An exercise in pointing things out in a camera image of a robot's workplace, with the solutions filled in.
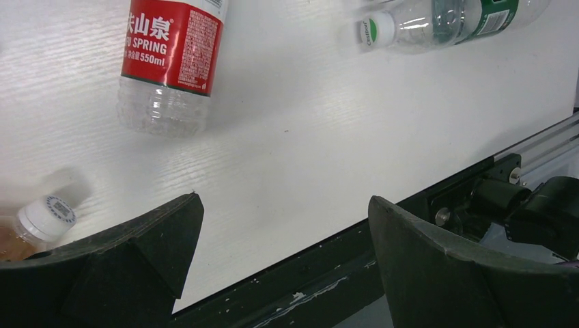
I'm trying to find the amber tea bottle red label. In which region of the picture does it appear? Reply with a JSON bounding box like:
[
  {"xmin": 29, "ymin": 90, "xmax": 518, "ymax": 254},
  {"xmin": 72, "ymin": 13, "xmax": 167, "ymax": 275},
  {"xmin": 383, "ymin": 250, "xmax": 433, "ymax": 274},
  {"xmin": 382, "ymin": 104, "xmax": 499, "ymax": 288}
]
[{"xmin": 1, "ymin": 195, "xmax": 76, "ymax": 262}]

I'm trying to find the white cap dark green bottle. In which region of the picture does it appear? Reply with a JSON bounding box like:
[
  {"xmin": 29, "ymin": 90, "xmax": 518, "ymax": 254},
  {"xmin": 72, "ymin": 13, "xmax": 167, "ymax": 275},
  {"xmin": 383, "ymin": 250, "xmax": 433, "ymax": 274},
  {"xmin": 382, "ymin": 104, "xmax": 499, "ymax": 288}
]
[{"xmin": 356, "ymin": 0, "xmax": 550, "ymax": 54}]

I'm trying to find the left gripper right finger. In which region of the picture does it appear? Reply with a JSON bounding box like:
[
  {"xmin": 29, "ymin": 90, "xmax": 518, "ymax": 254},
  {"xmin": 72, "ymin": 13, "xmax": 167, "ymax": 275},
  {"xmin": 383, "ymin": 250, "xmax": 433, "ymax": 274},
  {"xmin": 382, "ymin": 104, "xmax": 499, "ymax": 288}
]
[{"xmin": 368, "ymin": 196, "xmax": 578, "ymax": 327}]

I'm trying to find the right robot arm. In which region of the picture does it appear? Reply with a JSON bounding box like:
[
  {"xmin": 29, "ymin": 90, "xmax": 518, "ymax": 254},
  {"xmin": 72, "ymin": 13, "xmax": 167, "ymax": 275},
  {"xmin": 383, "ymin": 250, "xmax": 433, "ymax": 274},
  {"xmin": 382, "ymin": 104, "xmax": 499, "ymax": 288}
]
[{"xmin": 467, "ymin": 176, "xmax": 578, "ymax": 260}]

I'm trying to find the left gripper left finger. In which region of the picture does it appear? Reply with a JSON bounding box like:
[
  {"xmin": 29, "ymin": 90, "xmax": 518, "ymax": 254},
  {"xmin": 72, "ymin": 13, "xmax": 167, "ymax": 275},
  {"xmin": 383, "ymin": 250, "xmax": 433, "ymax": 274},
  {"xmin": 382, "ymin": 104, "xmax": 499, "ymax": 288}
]
[{"xmin": 1, "ymin": 193, "xmax": 204, "ymax": 327}]

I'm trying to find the aluminium frame rail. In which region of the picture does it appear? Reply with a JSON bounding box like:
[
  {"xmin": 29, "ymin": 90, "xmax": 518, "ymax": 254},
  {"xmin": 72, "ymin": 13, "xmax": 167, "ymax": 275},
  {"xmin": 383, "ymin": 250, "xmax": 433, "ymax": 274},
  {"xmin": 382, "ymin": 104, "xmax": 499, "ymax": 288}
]
[{"xmin": 494, "ymin": 109, "xmax": 578, "ymax": 190}]

